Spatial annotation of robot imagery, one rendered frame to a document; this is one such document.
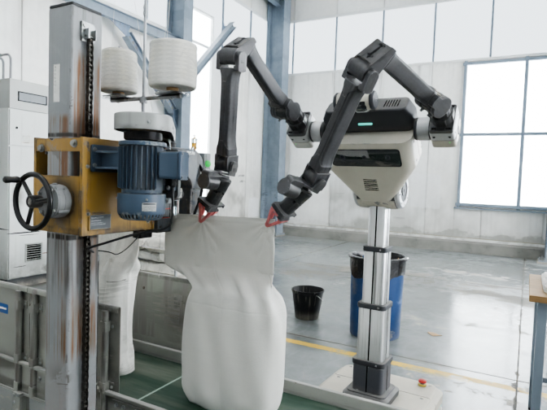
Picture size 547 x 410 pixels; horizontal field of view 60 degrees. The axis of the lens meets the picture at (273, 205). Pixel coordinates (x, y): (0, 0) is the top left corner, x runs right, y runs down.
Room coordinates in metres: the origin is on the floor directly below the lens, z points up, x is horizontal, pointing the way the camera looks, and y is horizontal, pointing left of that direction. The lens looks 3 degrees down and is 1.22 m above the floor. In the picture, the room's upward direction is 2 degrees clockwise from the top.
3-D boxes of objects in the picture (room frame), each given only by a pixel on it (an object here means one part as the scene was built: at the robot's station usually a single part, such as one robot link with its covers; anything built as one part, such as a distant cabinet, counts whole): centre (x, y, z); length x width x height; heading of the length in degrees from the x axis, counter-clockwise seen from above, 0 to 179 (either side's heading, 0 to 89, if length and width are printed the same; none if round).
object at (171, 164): (1.51, 0.32, 1.25); 0.10 x 0.08 x 0.12; 177
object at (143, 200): (1.52, 0.43, 1.21); 0.15 x 0.15 x 0.25
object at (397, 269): (3.80, -0.86, 0.32); 0.51 x 0.48 x 0.65; 152
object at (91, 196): (1.66, 0.62, 1.18); 0.34 x 0.25 x 0.31; 152
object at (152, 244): (4.73, 0.94, 0.56); 0.66 x 0.42 x 0.15; 152
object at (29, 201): (1.42, 0.73, 1.13); 0.18 x 0.11 x 0.18; 62
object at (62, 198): (1.48, 0.69, 1.14); 0.11 x 0.06 x 0.11; 62
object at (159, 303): (2.43, 0.76, 0.54); 1.05 x 0.02 x 0.41; 62
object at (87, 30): (1.54, 0.61, 1.68); 0.05 x 0.03 x 0.06; 152
